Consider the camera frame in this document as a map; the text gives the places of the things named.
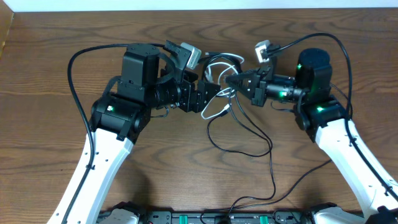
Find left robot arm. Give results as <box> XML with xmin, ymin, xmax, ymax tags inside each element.
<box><xmin>49</xmin><ymin>41</ymin><xmax>220</xmax><ymax>223</ymax></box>

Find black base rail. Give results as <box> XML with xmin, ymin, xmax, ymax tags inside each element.
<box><xmin>96</xmin><ymin>209</ymin><xmax>317</xmax><ymax>224</ymax></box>

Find white cable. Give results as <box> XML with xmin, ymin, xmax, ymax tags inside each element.
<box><xmin>200</xmin><ymin>52</ymin><xmax>245</xmax><ymax>120</ymax></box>

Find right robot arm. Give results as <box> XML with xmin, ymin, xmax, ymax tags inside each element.
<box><xmin>226</xmin><ymin>48</ymin><xmax>397</xmax><ymax>223</ymax></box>

